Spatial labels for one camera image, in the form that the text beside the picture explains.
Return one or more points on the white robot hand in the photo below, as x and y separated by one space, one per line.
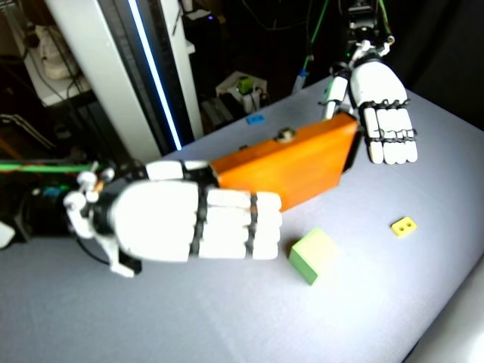
374 87
159 219

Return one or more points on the orange wooden box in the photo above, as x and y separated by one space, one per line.
287 170

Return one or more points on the blue block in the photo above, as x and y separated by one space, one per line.
255 120

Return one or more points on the yellow block with holes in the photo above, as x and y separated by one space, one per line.
404 227

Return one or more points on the white column with blue light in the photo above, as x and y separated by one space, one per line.
113 75

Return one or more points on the green block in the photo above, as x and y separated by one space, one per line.
312 251

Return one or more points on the grey table cloth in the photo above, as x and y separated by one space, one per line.
340 310

